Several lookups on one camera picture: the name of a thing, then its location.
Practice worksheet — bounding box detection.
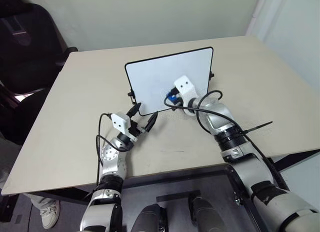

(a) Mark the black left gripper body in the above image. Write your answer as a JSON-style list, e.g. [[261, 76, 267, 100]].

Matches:
[[126, 120, 148, 141]]

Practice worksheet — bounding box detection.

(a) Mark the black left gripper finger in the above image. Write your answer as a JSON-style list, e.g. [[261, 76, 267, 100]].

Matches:
[[145, 111, 159, 133], [125, 102, 143, 118]]

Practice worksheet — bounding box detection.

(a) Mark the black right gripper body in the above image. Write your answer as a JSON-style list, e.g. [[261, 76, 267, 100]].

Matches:
[[173, 87, 186, 107]]

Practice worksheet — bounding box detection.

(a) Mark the black-framed standing whiteboard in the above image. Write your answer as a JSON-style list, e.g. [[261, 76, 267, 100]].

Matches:
[[124, 46, 215, 117]]

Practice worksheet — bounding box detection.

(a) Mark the black flat plate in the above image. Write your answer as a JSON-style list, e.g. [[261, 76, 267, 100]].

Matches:
[[155, 189, 202, 203]]

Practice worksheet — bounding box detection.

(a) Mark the black zip tie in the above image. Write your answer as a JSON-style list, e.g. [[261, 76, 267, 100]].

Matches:
[[240, 120, 274, 137]]

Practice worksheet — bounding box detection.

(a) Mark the dark rounded shape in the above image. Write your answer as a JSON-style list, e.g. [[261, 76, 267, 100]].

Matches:
[[130, 203, 169, 232], [188, 191, 226, 232]]

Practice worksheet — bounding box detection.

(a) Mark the grey trouser leg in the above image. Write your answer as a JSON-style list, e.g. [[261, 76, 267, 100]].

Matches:
[[0, 133, 58, 212]]

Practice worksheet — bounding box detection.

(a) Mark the white sneaker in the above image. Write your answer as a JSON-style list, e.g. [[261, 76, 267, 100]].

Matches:
[[39, 199, 61, 230]]

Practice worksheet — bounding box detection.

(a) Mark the black office chair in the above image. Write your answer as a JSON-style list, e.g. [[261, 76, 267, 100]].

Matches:
[[0, 2, 79, 146]]

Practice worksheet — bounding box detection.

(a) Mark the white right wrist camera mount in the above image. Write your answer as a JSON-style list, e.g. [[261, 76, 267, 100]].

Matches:
[[173, 74, 199, 116]]

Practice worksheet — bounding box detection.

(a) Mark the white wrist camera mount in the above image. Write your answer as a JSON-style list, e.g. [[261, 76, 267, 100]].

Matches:
[[111, 112, 138, 143], [173, 74, 199, 116]]

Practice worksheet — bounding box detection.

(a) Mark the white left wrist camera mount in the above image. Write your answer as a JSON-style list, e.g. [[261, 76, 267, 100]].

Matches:
[[111, 112, 138, 143]]

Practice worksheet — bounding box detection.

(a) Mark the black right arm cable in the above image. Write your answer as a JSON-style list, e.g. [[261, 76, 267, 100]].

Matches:
[[163, 89, 289, 191]]

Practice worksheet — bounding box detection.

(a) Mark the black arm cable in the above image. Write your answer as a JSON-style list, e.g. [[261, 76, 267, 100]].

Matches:
[[95, 112, 131, 186], [163, 89, 289, 191]]

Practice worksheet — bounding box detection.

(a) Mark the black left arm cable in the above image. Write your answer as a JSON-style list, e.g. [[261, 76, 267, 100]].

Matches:
[[95, 112, 131, 186]]

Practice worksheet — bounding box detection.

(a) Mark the white wall corner trim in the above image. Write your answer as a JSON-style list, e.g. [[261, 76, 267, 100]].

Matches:
[[245, 0, 269, 36]]

